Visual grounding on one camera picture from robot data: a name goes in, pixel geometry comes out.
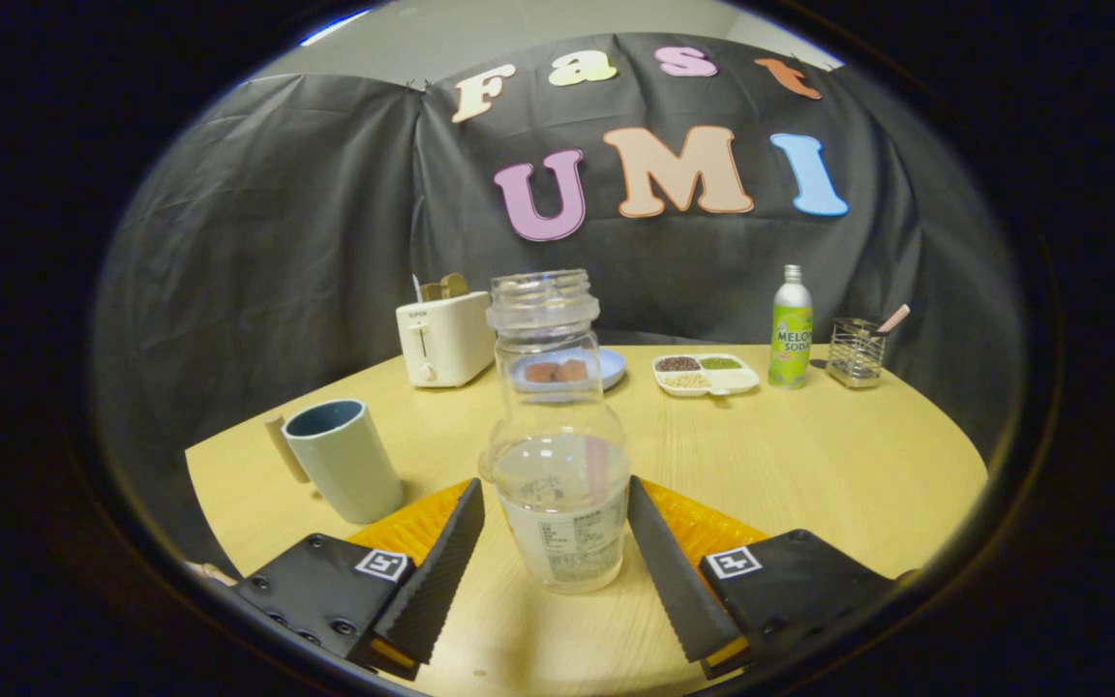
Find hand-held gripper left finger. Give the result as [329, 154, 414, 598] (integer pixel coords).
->
[233, 477, 487, 682]

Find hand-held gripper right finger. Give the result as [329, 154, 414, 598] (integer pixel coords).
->
[626, 474, 893, 681]

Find clear glass juice bottle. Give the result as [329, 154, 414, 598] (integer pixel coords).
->
[486, 269, 632, 594]

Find grey-green cup with wooden handle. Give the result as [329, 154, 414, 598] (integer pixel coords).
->
[263, 398, 406, 525]

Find green soda bottle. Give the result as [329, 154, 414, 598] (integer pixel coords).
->
[768, 264, 815, 389]

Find wooden table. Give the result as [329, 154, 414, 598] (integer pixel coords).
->
[185, 344, 989, 697]

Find white divided grain tray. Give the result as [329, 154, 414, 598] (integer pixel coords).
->
[652, 352, 761, 398]

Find blue plate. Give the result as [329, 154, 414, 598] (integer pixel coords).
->
[511, 347, 627, 396]

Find brown food pieces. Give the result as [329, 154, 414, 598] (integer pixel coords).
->
[525, 359, 589, 385]

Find white toaster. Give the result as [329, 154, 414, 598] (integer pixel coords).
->
[396, 291, 497, 389]

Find black backdrop cloth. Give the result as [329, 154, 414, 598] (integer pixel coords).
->
[93, 34, 1028, 572]

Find wire mesh utensil holder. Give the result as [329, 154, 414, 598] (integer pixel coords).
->
[826, 318, 888, 389]

